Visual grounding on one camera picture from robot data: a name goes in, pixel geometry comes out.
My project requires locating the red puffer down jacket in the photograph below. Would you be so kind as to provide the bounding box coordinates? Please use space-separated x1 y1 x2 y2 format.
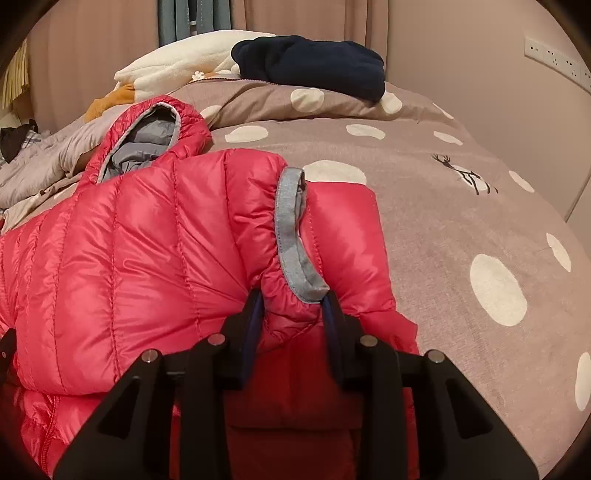
0 95 422 480

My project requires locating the taupe polka dot duvet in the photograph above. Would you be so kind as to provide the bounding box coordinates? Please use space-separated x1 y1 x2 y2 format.
0 80 591 476

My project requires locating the lilac grey crumpled blanket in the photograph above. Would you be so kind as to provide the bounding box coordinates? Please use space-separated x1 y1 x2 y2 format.
0 104 130 210

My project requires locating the small black garment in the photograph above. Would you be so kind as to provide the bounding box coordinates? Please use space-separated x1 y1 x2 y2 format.
0 119 38 163

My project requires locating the white plush goose toy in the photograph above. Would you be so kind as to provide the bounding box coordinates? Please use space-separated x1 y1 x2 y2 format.
84 30 266 122

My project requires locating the woven straw basket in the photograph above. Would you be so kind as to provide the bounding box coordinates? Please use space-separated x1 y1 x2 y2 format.
0 39 29 110

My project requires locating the folded navy blue garment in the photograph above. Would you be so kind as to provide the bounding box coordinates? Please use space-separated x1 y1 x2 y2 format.
231 35 386 103

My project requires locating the pink pleated curtain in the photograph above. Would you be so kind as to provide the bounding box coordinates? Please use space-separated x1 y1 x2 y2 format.
27 1 391 131

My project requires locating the grey blue curtain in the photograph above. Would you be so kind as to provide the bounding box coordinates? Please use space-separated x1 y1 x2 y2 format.
156 0 231 46

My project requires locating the white wall socket strip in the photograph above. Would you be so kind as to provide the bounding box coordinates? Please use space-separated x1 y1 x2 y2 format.
524 37 591 93

